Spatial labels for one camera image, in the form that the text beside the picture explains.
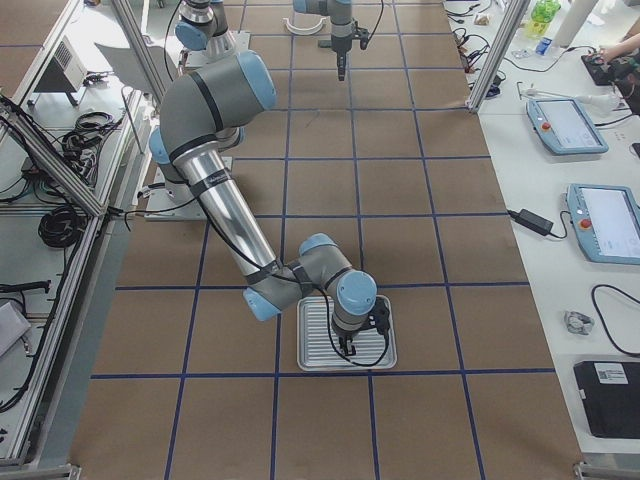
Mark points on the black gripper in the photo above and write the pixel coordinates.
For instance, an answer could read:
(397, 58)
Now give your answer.
(340, 47)
(345, 334)

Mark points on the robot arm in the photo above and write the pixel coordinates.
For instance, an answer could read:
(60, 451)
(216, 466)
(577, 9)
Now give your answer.
(203, 113)
(203, 31)

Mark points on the black power adapter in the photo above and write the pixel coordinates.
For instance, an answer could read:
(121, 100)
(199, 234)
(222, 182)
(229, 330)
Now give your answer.
(531, 221)

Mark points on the grey metal clamp part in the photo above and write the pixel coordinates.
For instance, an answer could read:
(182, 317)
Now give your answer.
(578, 323)

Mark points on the green plastic bottle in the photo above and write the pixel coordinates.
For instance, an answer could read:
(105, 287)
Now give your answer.
(541, 16)

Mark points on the far blue teach pendant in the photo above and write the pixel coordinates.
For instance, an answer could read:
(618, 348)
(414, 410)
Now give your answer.
(564, 127)

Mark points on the blue teach pendant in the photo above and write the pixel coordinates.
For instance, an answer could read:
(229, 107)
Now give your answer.
(606, 222)
(564, 127)

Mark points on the near blue teach pendant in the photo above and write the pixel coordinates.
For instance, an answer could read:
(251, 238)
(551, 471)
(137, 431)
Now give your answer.
(606, 222)

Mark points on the grey control box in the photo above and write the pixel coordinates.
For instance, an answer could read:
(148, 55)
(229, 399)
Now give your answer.
(65, 73)

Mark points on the white curved plastic bracket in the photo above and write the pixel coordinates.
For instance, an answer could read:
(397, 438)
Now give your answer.
(304, 31)

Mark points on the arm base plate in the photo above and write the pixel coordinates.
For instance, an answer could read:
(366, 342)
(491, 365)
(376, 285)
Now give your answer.
(187, 202)
(218, 47)

